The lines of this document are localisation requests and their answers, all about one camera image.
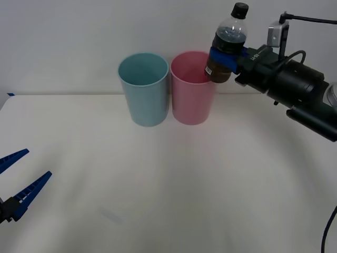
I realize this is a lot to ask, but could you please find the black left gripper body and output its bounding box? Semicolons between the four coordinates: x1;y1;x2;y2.
0;197;14;225

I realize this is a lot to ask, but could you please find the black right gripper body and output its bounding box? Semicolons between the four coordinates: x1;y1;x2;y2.
235;44;284;93

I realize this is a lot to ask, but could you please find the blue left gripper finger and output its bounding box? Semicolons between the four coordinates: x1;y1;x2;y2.
9;171;53;222
0;149;30;174

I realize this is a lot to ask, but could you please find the dark drink plastic bottle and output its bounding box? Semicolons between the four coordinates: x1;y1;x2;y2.
204;2;250;84

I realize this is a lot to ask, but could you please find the pink plastic bin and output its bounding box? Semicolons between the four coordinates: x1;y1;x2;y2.
170;51;217;125

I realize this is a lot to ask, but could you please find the pale blue plastic bin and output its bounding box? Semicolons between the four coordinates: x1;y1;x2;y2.
117;52;169;128

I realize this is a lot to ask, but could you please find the black cable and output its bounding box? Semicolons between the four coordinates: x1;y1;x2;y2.
321;205;337;253

